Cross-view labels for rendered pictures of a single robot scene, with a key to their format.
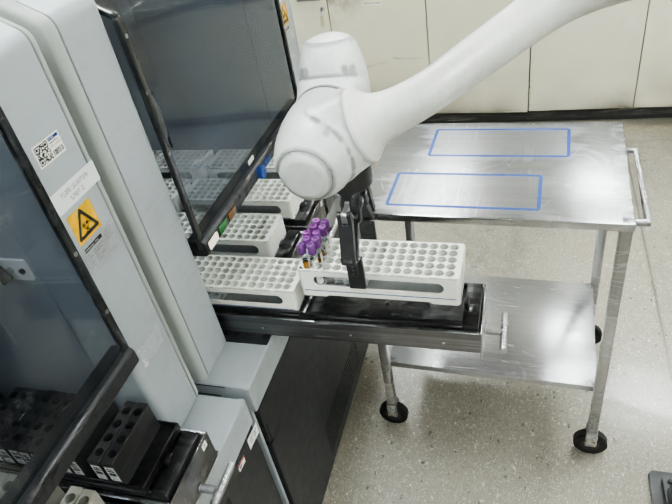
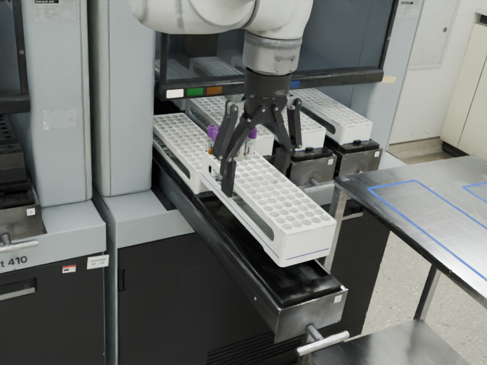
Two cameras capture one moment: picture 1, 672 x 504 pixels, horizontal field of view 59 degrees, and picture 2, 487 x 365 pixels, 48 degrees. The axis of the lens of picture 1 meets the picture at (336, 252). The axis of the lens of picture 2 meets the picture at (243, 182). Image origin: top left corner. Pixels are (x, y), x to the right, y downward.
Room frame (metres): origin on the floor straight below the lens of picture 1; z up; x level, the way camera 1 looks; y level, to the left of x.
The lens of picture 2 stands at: (0.16, -0.54, 1.38)
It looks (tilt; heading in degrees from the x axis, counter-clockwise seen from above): 29 degrees down; 36
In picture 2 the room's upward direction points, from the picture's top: 7 degrees clockwise
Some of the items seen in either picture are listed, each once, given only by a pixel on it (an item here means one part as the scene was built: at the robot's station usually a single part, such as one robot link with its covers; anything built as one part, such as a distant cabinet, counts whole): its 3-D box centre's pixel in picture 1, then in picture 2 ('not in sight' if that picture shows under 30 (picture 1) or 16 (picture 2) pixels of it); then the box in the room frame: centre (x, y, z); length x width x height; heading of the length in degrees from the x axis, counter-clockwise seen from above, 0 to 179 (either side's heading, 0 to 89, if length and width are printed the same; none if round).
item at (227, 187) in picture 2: (356, 272); (228, 176); (0.82, -0.03, 0.93); 0.03 x 0.01 x 0.07; 68
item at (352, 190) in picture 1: (351, 187); (265, 95); (0.87, -0.05, 1.07); 0.08 x 0.07 x 0.09; 158
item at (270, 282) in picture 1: (237, 282); (188, 151); (0.98, 0.21, 0.83); 0.30 x 0.10 x 0.06; 68
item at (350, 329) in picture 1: (323, 307); (222, 212); (0.91, 0.05, 0.78); 0.73 x 0.14 x 0.09; 68
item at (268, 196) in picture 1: (243, 199); (277, 119); (1.30, 0.20, 0.83); 0.30 x 0.10 x 0.06; 68
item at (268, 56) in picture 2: not in sight; (271, 51); (0.87, -0.05, 1.15); 0.09 x 0.09 x 0.06
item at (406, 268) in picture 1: (382, 269); (261, 198); (0.86, -0.08, 0.89); 0.30 x 0.10 x 0.06; 68
